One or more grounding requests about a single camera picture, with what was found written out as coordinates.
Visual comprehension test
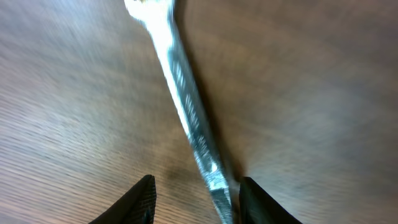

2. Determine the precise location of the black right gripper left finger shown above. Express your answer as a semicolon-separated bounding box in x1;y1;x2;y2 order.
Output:
90;175;157;224

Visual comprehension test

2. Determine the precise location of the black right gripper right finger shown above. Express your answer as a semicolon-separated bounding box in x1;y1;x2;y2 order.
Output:
239;177;302;224

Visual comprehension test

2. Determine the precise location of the silver combination wrench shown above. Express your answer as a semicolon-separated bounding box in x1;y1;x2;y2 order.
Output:
124;0;234;224

